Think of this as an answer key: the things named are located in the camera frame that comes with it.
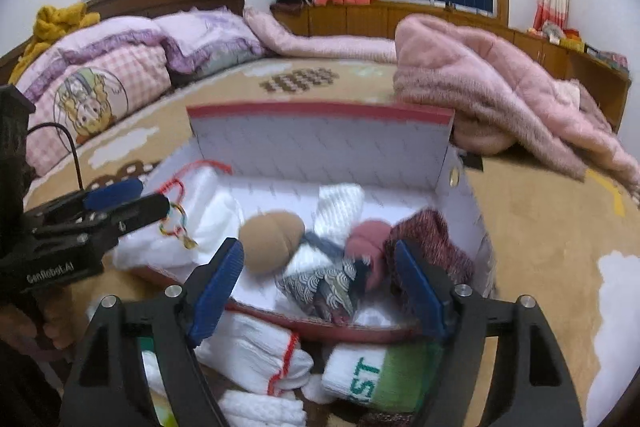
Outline white ribbed sock bundle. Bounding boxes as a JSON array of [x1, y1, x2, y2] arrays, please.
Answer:
[[218, 390, 307, 427]]

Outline green white sock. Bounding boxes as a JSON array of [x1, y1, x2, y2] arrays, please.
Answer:
[[321, 340, 444, 413]]

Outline white sock red stripe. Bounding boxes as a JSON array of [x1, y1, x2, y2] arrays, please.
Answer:
[[195, 311, 314, 395]]

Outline maroon knitted sock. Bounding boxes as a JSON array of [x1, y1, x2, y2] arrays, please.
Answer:
[[383, 209, 474, 300]]

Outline left hand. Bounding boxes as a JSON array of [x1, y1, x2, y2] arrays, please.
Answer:
[[0, 286, 76, 353]]

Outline pink checked cartoon pillow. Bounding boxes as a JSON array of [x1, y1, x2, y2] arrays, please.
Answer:
[[17, 46, 171, 176]]

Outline brown patterned bed cover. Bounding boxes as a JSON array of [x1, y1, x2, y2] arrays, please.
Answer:
[[27, 58, 639, 426]]

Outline tan rolled sock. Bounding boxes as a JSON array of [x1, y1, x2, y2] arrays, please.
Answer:
[[239, 211, 305, 275]]

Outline purple frilled pillow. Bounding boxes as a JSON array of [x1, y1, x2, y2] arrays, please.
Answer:
[[154, 8, 267, 75]]

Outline yellow knitted garment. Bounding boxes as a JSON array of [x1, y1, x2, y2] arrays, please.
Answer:
[[9, 2, 101, 84]]

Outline dark wooden headboard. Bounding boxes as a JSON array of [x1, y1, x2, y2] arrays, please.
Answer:
[[26, 0, 245, 87]]

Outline red white cardboard box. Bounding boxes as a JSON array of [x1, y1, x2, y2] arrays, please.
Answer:
[[112, 100, 497, 344]]

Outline grey wave pattern sock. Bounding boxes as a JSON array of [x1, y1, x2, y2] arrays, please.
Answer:
[[277, 259, 371, 326]]

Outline white rolled sock in box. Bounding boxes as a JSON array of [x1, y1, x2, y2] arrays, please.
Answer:
[[283, 183, 364, 277]]

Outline pink rolled sock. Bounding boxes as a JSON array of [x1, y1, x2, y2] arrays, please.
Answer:
[[345, 220, 392, 291]]

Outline pink rolled quilt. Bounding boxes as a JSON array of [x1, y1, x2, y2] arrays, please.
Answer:
[[243, 8, 397, 64]]

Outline pink fluffy blanket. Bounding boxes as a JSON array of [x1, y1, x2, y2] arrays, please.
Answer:
[[394, 14, 639, 197]]

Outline long wooden cabinet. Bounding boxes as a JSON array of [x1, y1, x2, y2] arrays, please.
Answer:
[[270, 0, 633, 134]]

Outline colourful items on cabinet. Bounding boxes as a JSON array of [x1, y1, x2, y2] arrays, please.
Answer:
[[528, 20, 629, 75]]

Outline black cable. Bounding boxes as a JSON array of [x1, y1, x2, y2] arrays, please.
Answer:
[[25, 120, 86, 192]]

